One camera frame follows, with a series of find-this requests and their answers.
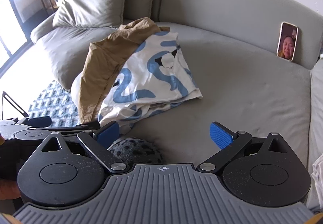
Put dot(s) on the tan garment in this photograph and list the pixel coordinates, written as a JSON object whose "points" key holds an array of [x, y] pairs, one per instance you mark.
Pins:
{"points": [[106, 62]]}

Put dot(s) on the grey sofa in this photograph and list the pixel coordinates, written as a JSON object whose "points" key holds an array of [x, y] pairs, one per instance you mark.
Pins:
{"points": [[239, 88]]}

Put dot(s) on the white blue-printed garment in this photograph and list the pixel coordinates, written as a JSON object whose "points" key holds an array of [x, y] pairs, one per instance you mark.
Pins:
{"points": [[156, 75]]}

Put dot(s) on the dark spotted cloth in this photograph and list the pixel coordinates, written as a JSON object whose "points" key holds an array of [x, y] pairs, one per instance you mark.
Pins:
{"points": [[136, 149]]}

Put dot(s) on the off-white pillow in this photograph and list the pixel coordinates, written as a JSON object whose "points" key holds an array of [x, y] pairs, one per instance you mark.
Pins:
{"points": [[317, 113]]}

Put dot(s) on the blue patterned rug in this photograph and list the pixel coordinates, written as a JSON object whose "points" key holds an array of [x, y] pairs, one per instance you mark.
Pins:
{"points": [[55, 103]]}

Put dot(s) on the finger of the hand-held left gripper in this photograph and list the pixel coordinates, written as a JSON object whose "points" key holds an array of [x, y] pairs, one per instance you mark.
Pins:
{"points": [[75, 128], [39, 121]]}

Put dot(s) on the smartphone in white case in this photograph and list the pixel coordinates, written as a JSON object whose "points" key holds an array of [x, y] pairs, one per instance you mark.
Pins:
{"points": [[287, 41]]}

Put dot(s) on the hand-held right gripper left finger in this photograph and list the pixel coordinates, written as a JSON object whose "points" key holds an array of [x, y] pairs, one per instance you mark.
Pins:
{"points": [[108, 134]]}

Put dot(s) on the person's left hand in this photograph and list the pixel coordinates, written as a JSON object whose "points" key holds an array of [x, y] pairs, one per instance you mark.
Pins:
{"points": [[8, 190]]}

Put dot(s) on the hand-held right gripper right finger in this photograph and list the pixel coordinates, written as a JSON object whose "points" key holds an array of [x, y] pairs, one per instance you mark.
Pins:
{"points": [[220, 135]]}

